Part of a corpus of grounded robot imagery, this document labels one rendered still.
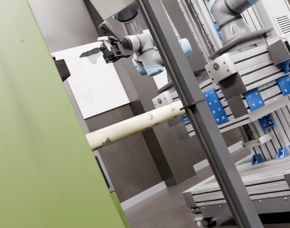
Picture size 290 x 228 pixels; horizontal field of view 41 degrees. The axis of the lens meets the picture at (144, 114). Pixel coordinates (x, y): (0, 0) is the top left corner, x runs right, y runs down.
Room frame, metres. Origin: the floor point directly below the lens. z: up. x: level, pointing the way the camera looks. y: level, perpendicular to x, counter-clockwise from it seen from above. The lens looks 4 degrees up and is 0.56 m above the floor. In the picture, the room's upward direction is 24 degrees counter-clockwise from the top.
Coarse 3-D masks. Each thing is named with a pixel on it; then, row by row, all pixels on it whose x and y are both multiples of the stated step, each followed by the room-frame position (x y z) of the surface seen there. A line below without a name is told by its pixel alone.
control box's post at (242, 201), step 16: (144, 0) 0.90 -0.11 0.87; (144, 16) 0.91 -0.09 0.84; (160, 16) 0.90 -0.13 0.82; (160, 32) 0.89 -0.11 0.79; (176, 48) 0.90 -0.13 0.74; (176, 64) 0.89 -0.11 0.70; (192, 80) 0.90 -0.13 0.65; (192, 96) 0.89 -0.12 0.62; (208, 112) 0.91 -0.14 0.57; (208, 128) 0.89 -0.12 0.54; (208, 144) 0.90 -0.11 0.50; (224, 144) 0.91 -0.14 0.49; (208, 160) 0.91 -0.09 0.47; (224, 160) 0.89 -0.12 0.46; (224, 176) 0.90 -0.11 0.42; (240, 176) 0.91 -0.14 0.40; (240, 192) 0.90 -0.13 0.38; (240, 208) 0.89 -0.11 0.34; (256, 224) 0.90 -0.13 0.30
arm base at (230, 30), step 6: (234, 18) 1.71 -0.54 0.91; (240, 18) 1.72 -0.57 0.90; (222, 24) 1.73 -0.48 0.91; (228, 24) 1.72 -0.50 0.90; (234, 24) 1.71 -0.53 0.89; (240, 24) 1.71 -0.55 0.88; (246, 24) 1.72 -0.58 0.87; (222, 30) 1.75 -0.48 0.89; (228, 30) 1.72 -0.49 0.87; (234, 30) 1.71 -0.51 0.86; (240, 30) 1.70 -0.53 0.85; (246, 30) 1.70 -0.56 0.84; (252, 30) 1.73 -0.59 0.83; (222, 36) 1.75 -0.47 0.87; (228, 36) 1.72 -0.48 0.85; (234, 36) 1.70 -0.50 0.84; (228, 42) 1.72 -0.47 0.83
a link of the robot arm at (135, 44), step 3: (126, 36) 1.62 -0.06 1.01; (129, 36) 1.62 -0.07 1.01; (132, 36) 1.63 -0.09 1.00; (135, 36) 1.64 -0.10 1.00; (132, 39) 1.61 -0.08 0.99; (135, 39) 1.62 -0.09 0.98; (132, 42) 1.61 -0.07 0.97; (135, 42) 1.62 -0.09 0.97; (138, 42) 1.63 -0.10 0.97; (132, 45) 1.61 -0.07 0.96; (135, 45) 1.62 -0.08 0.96; (138, 45) 1.63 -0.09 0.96; (132, 48) 1.62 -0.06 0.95; (135, 48) 1.63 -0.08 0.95; (138, 48) 1.64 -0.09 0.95; (132, 51) 1.63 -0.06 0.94; (135, 51) 1.65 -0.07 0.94
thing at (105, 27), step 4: (100, 24) 1.56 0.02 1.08; (104, 24) 1.55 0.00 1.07; (108, 24) 1.56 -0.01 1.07; (100, 28) 1.57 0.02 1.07; (104, 28) 1.56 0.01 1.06; (108, 28) 1.56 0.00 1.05; (112, 28) 1.57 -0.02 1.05; (104, 32) 1.58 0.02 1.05; (108, 32) 1.57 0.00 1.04; (112, 32) 1.56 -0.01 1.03; (116, 32) 1.58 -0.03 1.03; (116, 36) 1.57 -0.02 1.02; (120, 36) 1.59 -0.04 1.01; (120, 40) 1.58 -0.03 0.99
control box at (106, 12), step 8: (96, 0) 1.03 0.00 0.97; (104, 0) 1.02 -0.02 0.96; (112, 0) 1.02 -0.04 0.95; (120, 0) 1.02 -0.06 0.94; (128, 0) 1.02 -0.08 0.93; (96, 8) 1.04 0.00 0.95; (104, 8) 1.04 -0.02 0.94; (112, 8) 1.03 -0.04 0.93; (120, 8) 1.03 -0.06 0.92; (104, 16) 1.05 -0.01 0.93
